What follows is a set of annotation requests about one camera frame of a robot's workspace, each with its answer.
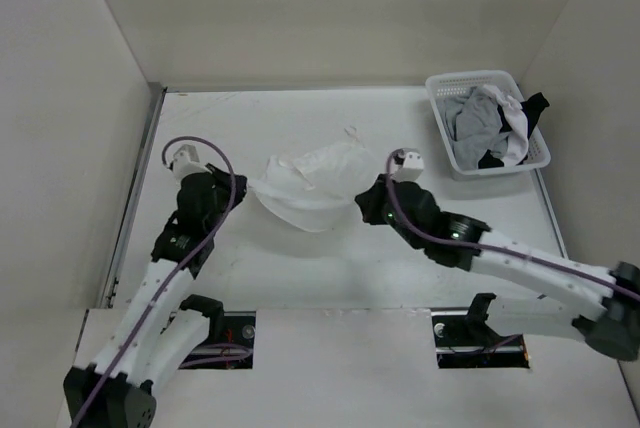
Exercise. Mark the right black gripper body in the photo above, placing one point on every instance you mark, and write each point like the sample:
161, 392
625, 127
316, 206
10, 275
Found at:
379, 211

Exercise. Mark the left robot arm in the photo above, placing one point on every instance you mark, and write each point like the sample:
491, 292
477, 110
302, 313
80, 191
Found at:
164, 321

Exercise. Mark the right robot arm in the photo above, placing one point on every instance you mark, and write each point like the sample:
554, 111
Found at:
595, 305

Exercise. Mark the grey tank top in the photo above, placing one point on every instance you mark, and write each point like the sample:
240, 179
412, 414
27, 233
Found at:
473, 126

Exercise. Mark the black tank top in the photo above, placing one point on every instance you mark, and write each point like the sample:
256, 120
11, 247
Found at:
533, 108

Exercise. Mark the white plastic basket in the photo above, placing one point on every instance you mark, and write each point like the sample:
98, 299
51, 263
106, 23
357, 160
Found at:
450, 84

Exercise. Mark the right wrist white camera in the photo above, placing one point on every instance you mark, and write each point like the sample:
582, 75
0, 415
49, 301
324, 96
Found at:
407, 165

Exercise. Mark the wrist white camera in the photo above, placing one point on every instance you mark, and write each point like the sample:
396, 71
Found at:
407, 165
186, 162

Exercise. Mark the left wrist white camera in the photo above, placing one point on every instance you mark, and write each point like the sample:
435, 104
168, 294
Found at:
186, 162

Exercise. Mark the metal table edge rail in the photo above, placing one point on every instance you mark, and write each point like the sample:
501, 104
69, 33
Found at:
111, 278

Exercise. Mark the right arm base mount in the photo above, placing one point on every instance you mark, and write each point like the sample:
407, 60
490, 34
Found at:
463, 340

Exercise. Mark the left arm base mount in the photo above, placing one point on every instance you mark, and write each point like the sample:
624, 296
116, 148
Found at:
231, 337

